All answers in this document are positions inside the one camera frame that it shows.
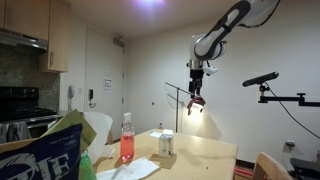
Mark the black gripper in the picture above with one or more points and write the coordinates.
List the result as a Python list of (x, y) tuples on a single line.
[(196, 81)]

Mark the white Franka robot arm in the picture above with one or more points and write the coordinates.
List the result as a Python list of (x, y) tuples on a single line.
[(213, 43)]

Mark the open white cardboard box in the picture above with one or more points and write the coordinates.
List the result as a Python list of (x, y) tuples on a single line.
[(165, 146)]

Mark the thin metal floor lamp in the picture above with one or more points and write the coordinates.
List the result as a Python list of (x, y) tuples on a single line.
[(177, 110)]

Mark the pink liquid spray bottle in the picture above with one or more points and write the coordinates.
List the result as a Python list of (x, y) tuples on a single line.
[(127, 146)]

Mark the red clamp bar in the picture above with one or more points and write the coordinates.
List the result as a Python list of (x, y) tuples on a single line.
[(243, 171)]

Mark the flat white paper sheet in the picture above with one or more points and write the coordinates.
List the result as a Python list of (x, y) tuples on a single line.
[(133, 168)]

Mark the paper sign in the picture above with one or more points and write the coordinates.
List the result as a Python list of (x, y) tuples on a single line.
[(107, 85)]

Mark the wooden chair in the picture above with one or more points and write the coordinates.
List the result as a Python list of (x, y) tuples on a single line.
[(266, 166)]

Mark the metal door closer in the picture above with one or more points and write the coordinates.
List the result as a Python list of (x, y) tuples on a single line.
[(119, 42)]

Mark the white door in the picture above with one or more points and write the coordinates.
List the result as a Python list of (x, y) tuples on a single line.
[(100, 60)]

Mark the ceiling light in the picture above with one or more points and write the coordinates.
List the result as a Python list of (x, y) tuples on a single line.
[(150, 2)]

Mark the olive green snack bag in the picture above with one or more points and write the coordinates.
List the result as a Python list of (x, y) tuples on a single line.
[(76, 125)]

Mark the black robot cart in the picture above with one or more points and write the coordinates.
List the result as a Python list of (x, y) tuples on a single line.
[(305, 168)]

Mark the green plastic bag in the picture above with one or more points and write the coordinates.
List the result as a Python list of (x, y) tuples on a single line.
[(86, 166)]

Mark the blue chip bag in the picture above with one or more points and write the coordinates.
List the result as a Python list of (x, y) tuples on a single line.
[(40, 156)]

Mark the black kitchen stove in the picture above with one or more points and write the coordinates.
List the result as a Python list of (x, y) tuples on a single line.
[(20, 103)]

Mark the gray dish towel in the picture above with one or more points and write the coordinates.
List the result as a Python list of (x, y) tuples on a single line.
[(15, 131)]

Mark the steel range hood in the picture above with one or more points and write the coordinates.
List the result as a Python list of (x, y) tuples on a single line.
[(20, 38)]

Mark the black stereo camera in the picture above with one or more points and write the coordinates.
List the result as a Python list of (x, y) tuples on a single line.
[(260, 79)]

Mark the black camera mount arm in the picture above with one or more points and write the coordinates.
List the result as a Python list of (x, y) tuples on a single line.
[(283, 98)]

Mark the wall power outlet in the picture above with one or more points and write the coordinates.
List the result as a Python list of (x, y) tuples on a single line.
[(290, 144)]

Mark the white light switch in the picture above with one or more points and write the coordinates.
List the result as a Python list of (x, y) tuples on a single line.
[(80, 90)]

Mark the white wall phone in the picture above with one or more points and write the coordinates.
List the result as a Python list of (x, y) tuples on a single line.
[(71, 91)]

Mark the wooden wall cabinet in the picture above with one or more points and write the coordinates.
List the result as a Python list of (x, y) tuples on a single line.
[(56, 40)]

